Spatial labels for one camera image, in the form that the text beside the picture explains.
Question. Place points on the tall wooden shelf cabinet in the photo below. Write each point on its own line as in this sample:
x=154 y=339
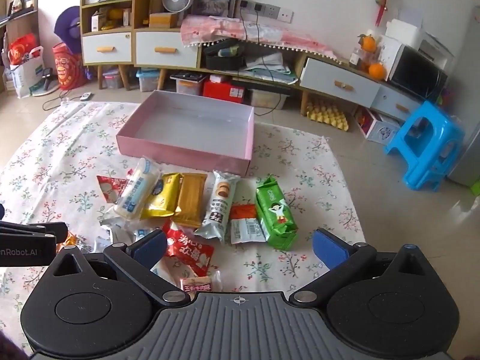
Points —
x=140 y=0

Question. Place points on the clear box yellow contents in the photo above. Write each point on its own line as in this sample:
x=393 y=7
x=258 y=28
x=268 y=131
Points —
x=268 y=99

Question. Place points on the yellow cardboard box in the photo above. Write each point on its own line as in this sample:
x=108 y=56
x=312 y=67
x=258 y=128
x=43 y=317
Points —
x=163 y=20

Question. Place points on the silver snack packet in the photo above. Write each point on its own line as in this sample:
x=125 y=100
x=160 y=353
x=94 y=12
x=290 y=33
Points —
x=112 y=219

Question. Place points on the orange white snack packet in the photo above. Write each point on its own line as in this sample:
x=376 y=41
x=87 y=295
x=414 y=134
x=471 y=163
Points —
x=245 y=223

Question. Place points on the purple round object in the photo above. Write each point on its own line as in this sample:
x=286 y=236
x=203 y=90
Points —
x=67 y=26

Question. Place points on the grey refrigerator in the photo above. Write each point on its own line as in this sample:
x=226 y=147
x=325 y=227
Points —
x=467 y=157

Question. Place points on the white drawer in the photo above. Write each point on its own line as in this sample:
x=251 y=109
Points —
x=167 y=48
x=107 y=47

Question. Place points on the low wooden cabinet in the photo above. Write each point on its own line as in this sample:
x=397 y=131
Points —
x=296 y=73

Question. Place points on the red cartoon gift bag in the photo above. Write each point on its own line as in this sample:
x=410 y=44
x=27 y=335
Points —
x=69 y=67

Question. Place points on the green snack packet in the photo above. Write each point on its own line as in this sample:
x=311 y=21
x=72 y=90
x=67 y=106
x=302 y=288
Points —
x=275 y=213

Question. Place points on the white paper bag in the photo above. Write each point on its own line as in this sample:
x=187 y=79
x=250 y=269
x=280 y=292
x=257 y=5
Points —
x=26 y=78

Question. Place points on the wooden bookshelf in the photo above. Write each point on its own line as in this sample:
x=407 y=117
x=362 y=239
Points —
x=20 y=18

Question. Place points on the blue lid storage box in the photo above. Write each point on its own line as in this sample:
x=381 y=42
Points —
x=147 y=80

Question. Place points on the blue plastic stool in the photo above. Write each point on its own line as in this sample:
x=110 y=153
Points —
x=427 y=146

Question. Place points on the pale blue snack packet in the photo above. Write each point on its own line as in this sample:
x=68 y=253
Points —
x=102 y=243

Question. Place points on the pink patterned cloth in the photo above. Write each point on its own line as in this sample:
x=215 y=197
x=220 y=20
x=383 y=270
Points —
x=225 y=26

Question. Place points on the small white carton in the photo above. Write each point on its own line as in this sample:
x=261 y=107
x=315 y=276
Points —
x=98 y=21

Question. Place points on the white wall socket panel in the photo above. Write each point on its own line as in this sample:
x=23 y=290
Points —
x=277 y=12

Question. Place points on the floral tablecloth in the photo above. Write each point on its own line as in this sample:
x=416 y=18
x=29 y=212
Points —
x=63 y=165

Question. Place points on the large grey drawer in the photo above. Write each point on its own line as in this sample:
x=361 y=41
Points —
x=337 y=80

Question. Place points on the pile of loose papers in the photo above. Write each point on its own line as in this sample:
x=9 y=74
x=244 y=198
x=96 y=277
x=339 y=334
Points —
x=270 y=67

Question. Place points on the plain white snack packet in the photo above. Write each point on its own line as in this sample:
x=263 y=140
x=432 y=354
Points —
x=165 y=272

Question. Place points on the small grey drawer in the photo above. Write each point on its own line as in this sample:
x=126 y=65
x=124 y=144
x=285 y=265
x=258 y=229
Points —
x=395 y=105

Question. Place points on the yellow blue snack packet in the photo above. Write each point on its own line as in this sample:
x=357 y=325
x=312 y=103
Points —
x=165 y=197

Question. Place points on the dark maroon clothing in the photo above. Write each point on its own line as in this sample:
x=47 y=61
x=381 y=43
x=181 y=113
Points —
x=11 y=348

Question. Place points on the small clear storage box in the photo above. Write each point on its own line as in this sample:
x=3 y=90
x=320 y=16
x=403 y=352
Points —
x=112 y=79

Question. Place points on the red white snack packet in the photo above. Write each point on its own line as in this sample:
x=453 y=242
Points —
x=189 y=249

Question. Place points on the red torn snack packet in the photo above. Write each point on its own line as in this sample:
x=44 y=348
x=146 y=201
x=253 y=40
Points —
x=108 y=191

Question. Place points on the white blue bread packet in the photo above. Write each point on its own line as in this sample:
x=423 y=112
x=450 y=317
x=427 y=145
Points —
x=137 y=189

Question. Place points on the red plastic bag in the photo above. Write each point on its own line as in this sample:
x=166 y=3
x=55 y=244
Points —
x=22 y=50

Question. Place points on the yellow egg tray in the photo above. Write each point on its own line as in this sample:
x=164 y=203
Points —
x=328 y=116

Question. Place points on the small pink snack packet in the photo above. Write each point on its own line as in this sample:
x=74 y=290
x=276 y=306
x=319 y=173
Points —
x=198 y=283

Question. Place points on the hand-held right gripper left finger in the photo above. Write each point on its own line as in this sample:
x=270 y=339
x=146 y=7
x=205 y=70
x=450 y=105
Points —
x=150 y=249

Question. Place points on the white printer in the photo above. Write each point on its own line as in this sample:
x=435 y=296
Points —
x=437 y=47

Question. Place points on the black lid storage box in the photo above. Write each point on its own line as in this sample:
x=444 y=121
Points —
x=187 y=84

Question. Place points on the glass jar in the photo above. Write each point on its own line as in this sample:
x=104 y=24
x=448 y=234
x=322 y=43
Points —
x=357 y=58

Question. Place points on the yellow shelf object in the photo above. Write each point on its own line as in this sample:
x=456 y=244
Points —
x=115 y=14

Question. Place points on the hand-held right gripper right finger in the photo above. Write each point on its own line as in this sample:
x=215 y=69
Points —
x=330 y=249

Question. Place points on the black charger plug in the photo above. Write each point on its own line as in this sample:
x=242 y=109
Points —
x=245 y=4
x=258 y=7

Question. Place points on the black basket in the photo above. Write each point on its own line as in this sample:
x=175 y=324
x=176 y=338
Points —
x=225 y=60

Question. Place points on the white microwave oven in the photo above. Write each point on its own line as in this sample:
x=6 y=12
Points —
x=416 y=69

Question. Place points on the white cookie packet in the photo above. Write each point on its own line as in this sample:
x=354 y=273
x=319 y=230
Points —
x=219 y=206

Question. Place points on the pink cardboard box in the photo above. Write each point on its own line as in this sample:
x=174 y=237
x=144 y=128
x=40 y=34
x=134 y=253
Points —
x=187 y=127

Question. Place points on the orange fruit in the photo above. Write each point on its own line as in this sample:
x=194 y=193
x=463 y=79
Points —
x=366 y=42
x=377 y=70

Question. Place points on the red cardboard box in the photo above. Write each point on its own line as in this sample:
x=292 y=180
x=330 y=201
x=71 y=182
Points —
x=223 y=90

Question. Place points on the gold brown snack packet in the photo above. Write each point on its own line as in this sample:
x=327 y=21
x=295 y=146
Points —
x=191 y=200

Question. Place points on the white printed cardboard box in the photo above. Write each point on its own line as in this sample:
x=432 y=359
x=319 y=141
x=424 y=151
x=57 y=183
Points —
x=378 y=127

